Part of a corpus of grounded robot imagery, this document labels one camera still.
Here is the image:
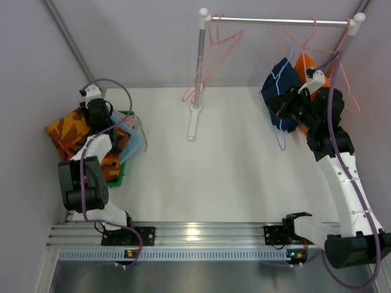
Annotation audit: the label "pink hanger of orange trousers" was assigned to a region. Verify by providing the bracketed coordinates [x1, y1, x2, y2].
[274, 25, 317, 62]

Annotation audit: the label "orange patterned trousers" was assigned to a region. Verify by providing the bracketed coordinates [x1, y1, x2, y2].
[46, 108, 131, 182]

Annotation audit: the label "pink trousers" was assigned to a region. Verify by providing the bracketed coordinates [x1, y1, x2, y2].
[114, 110, 148, 152]

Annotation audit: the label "navy blue trousers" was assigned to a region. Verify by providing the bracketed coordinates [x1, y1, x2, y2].
[260, 58, 301, 133]

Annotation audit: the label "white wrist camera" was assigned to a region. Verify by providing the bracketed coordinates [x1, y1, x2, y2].
[298, 67, 326, 95]
[79, 84, 103, 107]

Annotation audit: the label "bright orange trousers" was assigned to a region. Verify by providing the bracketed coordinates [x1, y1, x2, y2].
[294, 53, 331, 136]

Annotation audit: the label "pink wire hanger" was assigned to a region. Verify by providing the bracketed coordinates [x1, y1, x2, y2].
[181, 7, 224, 110]
[308, 18, 361, 115]

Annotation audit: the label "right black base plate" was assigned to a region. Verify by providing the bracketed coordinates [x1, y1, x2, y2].
[263, 225, 313, 247]

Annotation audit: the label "light blue trousers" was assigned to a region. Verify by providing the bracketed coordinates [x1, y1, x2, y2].
[118, 127, 144, 159]

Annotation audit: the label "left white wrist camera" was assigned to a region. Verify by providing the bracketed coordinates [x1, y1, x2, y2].
[79, 84, 103, 107]

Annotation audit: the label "green plastic bin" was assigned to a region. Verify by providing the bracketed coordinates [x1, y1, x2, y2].
[107, 126, 132, 187]

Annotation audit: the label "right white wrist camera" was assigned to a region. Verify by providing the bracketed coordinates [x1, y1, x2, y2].
[298, 67, 326, 95]

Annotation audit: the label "empty pink wire hanger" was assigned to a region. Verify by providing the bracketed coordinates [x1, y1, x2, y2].
[308, 18, 361, 115]

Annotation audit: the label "pink hanger of blue trousers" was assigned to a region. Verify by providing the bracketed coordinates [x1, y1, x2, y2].
[190, 29, 244, 104]

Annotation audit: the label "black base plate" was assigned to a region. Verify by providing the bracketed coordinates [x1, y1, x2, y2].
[101, 226, 155, 247]
[263, 225, 313, 247]

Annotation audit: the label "aluminium mounting rail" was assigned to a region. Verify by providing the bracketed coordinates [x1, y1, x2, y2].
[45, 222, 379, 248]

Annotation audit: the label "slotted grey cable duct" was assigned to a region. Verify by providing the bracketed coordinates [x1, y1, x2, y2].
[58, 248, 296, 261]

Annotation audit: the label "white metal clothes rack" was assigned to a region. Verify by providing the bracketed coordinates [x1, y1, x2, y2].
[182, 1, 369, 141]

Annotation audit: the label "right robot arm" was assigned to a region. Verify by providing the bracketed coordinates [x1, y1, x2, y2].
[267, 85, 390, 269]

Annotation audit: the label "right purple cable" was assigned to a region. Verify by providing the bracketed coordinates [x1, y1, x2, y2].
[314, 50, 384, 289]

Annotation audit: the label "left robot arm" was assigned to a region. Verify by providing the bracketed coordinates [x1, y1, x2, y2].
[57, 98, 135, 237]

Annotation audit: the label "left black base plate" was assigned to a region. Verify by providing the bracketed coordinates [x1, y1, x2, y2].
[101, 226, 155, 247]

